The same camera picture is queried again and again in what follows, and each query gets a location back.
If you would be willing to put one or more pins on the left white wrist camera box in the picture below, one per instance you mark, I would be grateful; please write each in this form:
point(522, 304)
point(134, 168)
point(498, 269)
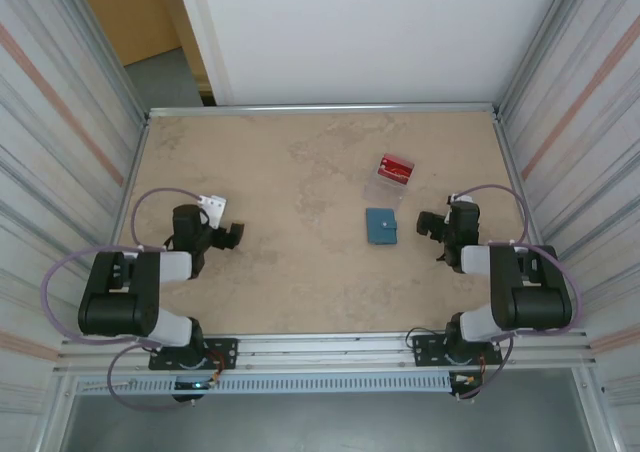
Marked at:
point(215, 209)

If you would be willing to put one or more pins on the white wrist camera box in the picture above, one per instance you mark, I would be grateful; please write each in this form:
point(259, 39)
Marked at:
point(215, 209)
point(460, 200)

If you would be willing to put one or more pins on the aluminium table side rail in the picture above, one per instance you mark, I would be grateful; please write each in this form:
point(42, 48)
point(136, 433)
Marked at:
point(507, 147)
point(131, 177)

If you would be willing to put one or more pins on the blue card holder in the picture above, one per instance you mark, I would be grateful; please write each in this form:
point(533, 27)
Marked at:
point(382, 227)

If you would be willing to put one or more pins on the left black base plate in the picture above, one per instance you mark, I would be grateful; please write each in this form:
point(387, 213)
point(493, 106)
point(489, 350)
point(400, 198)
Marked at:
point(225, 352)

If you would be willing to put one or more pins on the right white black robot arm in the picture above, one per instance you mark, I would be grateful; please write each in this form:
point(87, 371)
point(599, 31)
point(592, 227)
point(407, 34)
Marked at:
point(530, 312)

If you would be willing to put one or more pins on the clear plastic card box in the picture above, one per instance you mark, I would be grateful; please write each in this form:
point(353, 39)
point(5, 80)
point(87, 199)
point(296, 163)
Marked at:
point(385, 194)

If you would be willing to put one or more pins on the aluminium table edge rail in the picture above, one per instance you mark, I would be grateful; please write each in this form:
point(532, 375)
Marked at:
point(325, 108)

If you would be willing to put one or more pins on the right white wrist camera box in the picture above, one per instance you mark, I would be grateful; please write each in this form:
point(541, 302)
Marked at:
point(460, 200)

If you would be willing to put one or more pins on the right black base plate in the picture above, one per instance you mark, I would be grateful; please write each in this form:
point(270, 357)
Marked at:
point(425, 352)

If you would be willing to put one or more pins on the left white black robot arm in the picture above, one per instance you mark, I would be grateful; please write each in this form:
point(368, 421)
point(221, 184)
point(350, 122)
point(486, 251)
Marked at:
point(115, 312)

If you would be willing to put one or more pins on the brown wooden door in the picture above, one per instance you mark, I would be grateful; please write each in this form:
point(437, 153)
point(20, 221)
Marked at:
point(135, 17)

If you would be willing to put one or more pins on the long aluminium mounting rail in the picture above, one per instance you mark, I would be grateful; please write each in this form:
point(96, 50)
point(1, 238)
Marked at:
point(325, 349)

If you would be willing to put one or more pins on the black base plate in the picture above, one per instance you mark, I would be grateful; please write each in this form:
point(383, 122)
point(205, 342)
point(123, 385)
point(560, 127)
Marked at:
point(225, 352)
point(425, 352)

